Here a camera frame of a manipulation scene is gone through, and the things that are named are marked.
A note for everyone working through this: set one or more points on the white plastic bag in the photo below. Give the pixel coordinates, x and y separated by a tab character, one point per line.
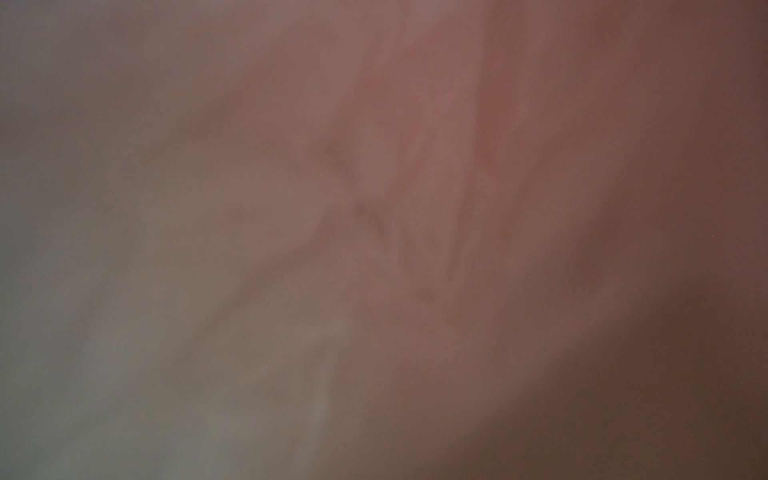
383	239

